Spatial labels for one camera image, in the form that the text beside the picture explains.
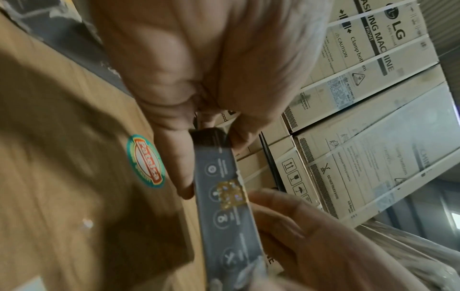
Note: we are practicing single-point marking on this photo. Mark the person's left hand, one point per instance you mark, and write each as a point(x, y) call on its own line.
point(215, 56)

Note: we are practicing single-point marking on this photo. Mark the person's right hand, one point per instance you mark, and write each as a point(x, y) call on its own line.
point(323, 255)

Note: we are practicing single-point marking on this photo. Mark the yellow box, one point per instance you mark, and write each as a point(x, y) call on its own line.
point(222, 227)

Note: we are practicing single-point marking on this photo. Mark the group of yellow boxes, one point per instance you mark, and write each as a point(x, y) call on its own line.
point(72, 37)

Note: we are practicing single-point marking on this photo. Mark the plastic wrapped cardboard stack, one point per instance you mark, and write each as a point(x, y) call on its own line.
point(424, 255)

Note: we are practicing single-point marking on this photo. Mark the black stretch wrap band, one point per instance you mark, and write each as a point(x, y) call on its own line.
point(271, 162)

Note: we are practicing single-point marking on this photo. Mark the round green red sticker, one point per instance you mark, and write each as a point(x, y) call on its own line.
point(146, 162)

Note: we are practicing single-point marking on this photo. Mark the stack of large printed cartons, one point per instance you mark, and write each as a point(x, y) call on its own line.
point(377, 128)

